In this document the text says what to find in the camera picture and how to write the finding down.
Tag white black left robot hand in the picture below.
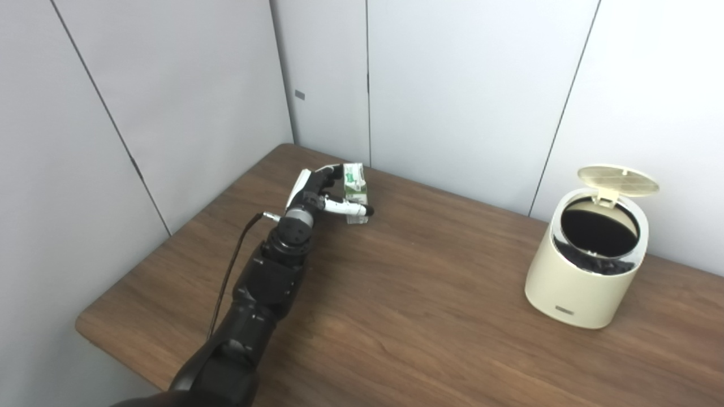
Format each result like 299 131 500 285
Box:
285 164 374 218

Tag green white milk carton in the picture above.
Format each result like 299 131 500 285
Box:
342 162 369 225

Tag cream-colored lidded bin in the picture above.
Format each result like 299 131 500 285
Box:
524 164 660 330

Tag black bin liner bag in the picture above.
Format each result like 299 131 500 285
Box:
553 237 637 276

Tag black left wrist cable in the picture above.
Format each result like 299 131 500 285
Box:
206 211 283 340

